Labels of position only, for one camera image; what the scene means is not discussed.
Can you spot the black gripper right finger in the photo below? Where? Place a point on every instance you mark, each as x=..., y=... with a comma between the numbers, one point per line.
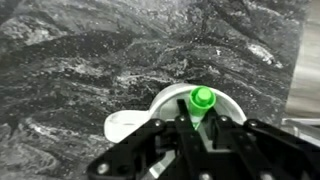
x=266, y=153

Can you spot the green marker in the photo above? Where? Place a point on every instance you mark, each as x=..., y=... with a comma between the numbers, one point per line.
x=202, y=98

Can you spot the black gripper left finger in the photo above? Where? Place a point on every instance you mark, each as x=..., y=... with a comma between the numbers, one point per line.
x=133, y=153

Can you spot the white cup with wooden base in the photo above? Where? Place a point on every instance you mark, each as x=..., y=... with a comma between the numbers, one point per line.
x=126, y=123

